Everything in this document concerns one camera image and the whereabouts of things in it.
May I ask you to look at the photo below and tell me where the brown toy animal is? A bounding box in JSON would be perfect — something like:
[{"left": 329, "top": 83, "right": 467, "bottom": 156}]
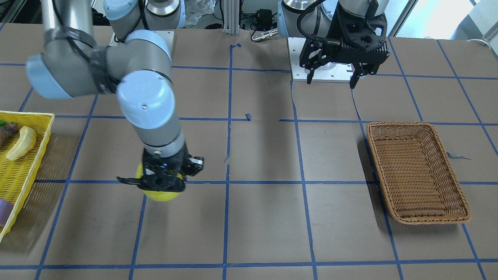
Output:
[{"left": 0, "top": 122, "right": 20, "bottom": 147}]

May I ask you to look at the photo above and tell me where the yellow plastic basket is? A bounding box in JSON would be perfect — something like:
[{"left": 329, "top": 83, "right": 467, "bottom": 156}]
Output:
[{"left": 0, "top": 110, "right": 55, "bottom": 239}]

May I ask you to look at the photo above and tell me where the aluminium frame post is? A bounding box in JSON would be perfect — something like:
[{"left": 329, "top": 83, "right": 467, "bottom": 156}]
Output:
[{"left": 220, "top": 0, "right": 241, "bottom": 36}]

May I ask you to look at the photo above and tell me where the yellow tape roll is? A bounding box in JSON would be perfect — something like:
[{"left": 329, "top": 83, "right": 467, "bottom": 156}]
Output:
[{"left": 135, "top": 163, "right": 180, "bottom": 202}]

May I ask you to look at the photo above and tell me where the silver metal cylinder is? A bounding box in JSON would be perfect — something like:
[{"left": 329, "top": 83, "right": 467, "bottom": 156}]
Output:
[{"left": 251, "top": 28, "right": 279, "bottom": 43}]

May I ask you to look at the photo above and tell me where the toy banana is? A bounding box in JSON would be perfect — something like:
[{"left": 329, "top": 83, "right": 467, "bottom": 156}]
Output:
[{"left": 5, "top": 126, "right": 37, "bottom": 161}]

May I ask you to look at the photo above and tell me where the black power adapter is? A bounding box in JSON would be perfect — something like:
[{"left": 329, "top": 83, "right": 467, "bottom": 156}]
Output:
[{"left": 255, "top": 9, "right": 274, "bottom": 32}]

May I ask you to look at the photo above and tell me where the purple foam block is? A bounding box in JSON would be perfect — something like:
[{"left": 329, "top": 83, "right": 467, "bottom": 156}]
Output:
[{"left": 0, "top": 199, "right": 14, "bottom": 227}]

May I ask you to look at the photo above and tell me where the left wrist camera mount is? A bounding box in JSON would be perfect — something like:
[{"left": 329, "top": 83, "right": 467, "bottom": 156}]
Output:
[{"left": 327, "top": 0, "right": 391, "bottom": 64}]

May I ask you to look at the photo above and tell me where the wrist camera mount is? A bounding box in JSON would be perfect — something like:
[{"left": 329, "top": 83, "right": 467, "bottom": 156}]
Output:
[
  {"left": 327, "top": 0, "right": 391, "bottom": 64},
  {"left": 117, "top": 163, "right": 186, "bottom": 193}
]

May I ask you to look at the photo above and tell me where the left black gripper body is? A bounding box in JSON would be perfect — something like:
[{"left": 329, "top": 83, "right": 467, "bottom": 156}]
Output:
[{"left": 299, "top": 39, "right": 380, "bottom": 77}]

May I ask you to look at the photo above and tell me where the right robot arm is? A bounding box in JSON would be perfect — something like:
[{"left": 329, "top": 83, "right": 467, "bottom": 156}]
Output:
[{"left": 26, "top": 0, "right": 204, "bottom": 177}]

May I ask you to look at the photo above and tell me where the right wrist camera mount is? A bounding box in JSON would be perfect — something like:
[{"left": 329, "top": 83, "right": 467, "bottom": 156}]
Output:
[{"left": 117, "top": 163, "right": 186, "bottom": 193}]

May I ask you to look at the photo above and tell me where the brown wicker basket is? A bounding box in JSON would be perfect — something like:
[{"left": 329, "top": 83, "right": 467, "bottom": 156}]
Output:
[{"left": 366, "top": 122, "right": 472, "bottom": 225}]

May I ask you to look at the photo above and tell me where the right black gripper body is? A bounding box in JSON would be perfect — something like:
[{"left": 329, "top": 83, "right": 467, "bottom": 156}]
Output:
[{"left": 142, "top": 146, "right": 204, "bottom": 177}]

